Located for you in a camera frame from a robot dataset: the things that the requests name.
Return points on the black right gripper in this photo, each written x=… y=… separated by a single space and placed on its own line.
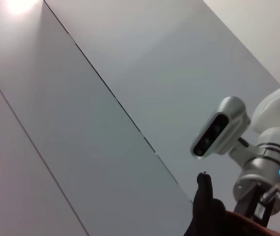
x=250 y=206

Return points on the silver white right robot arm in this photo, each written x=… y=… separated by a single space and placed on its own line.
x=270 y=157

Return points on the silver head camera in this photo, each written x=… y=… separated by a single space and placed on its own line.
x=218 y=127

